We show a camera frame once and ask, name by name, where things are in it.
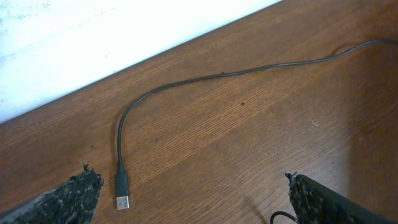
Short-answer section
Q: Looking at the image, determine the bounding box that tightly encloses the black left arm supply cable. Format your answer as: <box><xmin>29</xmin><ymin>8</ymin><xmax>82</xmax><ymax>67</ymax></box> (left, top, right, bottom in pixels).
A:
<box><xmin>269</xmin><ymin>210</ymin><xmax>299</xmax><ymax>224</ymax></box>

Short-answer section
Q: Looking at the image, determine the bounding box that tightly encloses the thick black USB-A cable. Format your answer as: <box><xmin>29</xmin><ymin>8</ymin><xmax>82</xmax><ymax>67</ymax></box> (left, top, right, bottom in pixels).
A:
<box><xmin>114</xmin><ymin>39</ymin><xmax>398</xmax><ymax>211</ymax></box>

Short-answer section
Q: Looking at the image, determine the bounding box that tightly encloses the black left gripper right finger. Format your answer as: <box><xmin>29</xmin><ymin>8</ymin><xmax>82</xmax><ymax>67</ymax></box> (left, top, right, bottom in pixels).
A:
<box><xmin>285</xmin><ymin>172</ymin><xmax>395</xmax><ymax>224</ymax></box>

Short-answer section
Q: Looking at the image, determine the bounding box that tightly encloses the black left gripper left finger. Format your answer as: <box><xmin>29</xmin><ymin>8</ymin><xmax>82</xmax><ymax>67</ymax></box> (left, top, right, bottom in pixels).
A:
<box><xmin>1</xmin><ymin>164</ymin><xmax>104</xmax><ymax>224</ymax></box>

